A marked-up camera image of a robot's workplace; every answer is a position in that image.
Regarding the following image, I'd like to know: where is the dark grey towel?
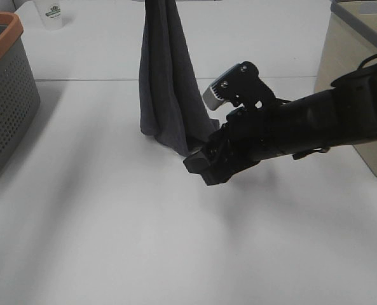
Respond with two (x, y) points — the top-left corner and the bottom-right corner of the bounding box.
(139, 1), (219, 157)

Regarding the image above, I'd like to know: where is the white paper cup green logo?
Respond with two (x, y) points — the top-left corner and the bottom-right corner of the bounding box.
(33, 0), (63, 31)

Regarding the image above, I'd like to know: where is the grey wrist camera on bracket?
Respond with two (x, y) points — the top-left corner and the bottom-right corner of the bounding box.
(202, 61), (282, 111)

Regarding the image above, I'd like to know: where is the grey perforated basket orange rim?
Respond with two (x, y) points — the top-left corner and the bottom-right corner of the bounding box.
(0, 11), (40, 174)

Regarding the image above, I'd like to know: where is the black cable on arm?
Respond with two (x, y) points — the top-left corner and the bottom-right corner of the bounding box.
(357, 46), (377, 71)

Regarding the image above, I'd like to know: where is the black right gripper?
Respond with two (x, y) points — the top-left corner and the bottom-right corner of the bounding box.
(183, 107), (284, 186)

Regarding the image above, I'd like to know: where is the beige bin with grey rim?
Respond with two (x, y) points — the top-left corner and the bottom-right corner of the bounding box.
(314, 1), (377, 178)

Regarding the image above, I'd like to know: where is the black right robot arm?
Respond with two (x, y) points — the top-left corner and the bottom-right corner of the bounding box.
(184, 61), (377, 186)

